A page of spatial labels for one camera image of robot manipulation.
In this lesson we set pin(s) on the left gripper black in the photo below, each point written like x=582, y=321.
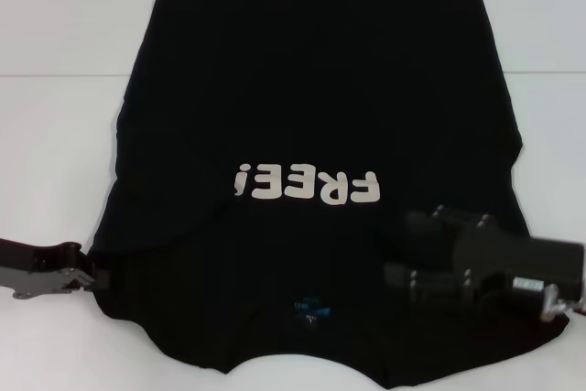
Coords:
x=36, y=267

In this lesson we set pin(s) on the black shirt with FREE print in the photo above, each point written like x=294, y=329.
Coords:
x=311, y=89

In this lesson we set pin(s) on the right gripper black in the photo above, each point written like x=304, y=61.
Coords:
x=526, y=263

